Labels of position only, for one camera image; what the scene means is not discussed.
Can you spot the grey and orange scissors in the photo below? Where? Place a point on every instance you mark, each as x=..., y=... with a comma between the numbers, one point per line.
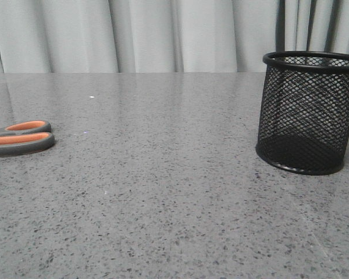
x=26, y=137

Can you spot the black mesh metal bucket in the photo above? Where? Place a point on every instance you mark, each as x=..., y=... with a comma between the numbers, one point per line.
x=304, y=118

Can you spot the light grey curtain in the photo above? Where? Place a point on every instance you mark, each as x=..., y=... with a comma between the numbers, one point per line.
x=163, y=36

